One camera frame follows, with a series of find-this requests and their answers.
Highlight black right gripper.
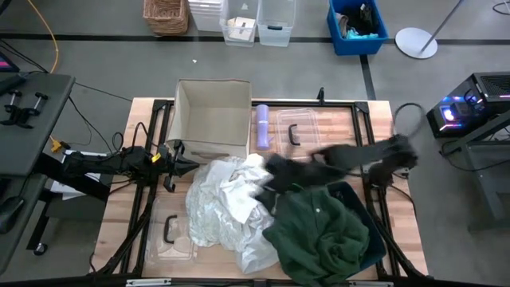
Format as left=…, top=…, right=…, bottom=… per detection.
left=264, top=153, right=351, bottom=195

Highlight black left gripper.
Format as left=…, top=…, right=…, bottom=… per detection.
left=161, top=139, right=200, bottom=193

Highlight white cloth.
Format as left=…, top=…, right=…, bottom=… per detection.
left=185, top=153, right=280, bottom=275

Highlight dark green garment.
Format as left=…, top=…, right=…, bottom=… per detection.
left=261, top=183, right=371, bottom=287

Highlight black clothes in crate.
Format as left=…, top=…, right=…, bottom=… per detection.
left=341, top=2, right=380, bottom=35

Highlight purple spray bottle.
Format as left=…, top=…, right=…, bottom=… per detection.
left=255, top=104, right=275, bottom=151

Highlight beige fabric storage box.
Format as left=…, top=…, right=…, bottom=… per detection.
left=166, top=77, right=253, bottom=163

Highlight dark blue plastic bin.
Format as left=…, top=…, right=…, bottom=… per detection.
left=326, top=181, right=388, bottom=272

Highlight clear plastic storage bin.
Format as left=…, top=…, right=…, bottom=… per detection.
left=218, top=0, right=260, bottom=48
left=256, top=0, right=297, bottom=48

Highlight bright blue plastic crate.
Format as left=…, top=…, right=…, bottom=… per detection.
left=326, top=0, right=390, bottom=56

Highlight cardboard pieces in bin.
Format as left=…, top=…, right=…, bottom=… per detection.
left=227, top=16, right=257, bottom=41

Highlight wicker basket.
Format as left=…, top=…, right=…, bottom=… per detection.
left=142, top=0, right=190, bottom=37

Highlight teal cloth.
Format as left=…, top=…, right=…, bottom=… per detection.
left=344, top=27, right=379, bottom=41

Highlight white stacked plastic bins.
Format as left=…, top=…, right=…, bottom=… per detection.
left=187, top=0, right=224, bottom=33

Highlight grey side desk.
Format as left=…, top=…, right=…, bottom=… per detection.
left=0, top=71, right=77, bottom=276

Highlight white round stand with pole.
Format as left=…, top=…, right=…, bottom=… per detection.
left=394, top=0, right=465, bottom=60

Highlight black computer tower with lights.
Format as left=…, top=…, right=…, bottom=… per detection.
left=425, top=71, right=510, bottom=139

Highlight grey metal equipment table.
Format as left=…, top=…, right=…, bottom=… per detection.
left=440, top=109, right=510, bottom=232

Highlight monitor screen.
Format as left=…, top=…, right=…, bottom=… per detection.
left=0, top=50, right=20, bottom=73

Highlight clear lid with black handle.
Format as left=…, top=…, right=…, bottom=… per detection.
left=145, top=195, right=198, bottom=264
left=275, top=108, right=322, bottom=159

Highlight black cable loop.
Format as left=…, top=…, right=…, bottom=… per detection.
left=392, top=102, right=426, bottom=139

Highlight yellow cable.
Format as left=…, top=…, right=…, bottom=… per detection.
left=26, top=0, right=65, bottom=155

